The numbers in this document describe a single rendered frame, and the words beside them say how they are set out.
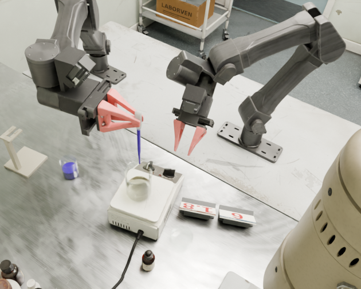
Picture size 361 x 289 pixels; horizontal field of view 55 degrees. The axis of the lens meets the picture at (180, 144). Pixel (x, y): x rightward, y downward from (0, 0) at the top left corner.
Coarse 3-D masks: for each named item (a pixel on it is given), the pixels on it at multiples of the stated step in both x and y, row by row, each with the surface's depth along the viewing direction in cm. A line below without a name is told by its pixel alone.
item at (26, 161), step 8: (0, 136) 85; (8, 136) 85; (16, 136) 86; (8, 144) 86; (8, 152) 89; (24, 152) 97; (32, 152) 98; (16, 160) 91; (24, 160) 96; (32, 160) 96; (40, 160) 96; (8, 168) 94; (16, 168) 93; (24, 168) 94; (32, 168) 94; (24, 176) 93
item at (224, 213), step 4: (224, 212) 88; (228, 212) 89; (232, 212) 90; (228, 216) 86; (232, 216) 86; (236, 216) 87; (240, 216) 88; (244, 216) 88; (248, 216) 89; (252, 216) 89; (248, 220) 86; (252, 220) 86
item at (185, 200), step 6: (186, 198) 92; (180, 204) 89; (198, 204) 91; (204, 204) 91; (210, 204) 91; (180, 210) 89; (186, 210) 85; (192, 210) 85; (192, 216) 88; (198, 216) 88; (204, 216) 87; (210, 216) 89
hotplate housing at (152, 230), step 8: (184, 176) 94; (176, 184) 88; (176, 192) 89; (168, 200) 83; (168, 208) 84; (112, 216) 81; (120, 216) 80; (128, 216) 80; (112, 224) 85; (120, 224) 83; (128, 224) 81; (136, 224) 80; (144, 224) 79; (152, 224) 79; (160, 224) 79; (136, 232) 83; (144, 232) 82; (152, 232) 80; (160, 232) 83
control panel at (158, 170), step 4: (156, 168) 94; (160, 168) 94; (164, 168) 95; (156, 172) 91; (160, 172) 92; (176, 172) 94; (160, 176) 89; (164, 176) 90; (176, 176) 92; (180, 176) 92; (172, 180) 89; (176, 180) 89
